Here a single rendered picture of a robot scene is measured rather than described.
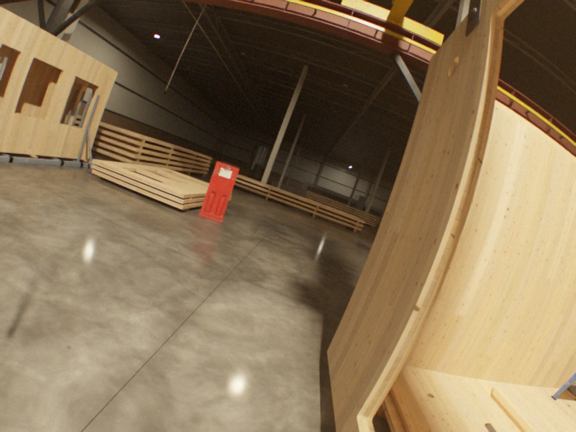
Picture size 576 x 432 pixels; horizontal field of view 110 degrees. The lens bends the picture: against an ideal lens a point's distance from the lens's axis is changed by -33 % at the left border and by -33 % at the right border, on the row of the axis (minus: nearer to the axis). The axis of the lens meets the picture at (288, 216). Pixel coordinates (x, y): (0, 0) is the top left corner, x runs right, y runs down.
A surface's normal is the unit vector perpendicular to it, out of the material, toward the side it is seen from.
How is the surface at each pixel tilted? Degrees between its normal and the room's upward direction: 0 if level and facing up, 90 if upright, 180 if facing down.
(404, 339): 87
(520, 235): 90
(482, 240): 90
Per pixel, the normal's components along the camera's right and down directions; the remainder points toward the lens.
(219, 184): 0.20, 0.18
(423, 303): -0.07, 0.04
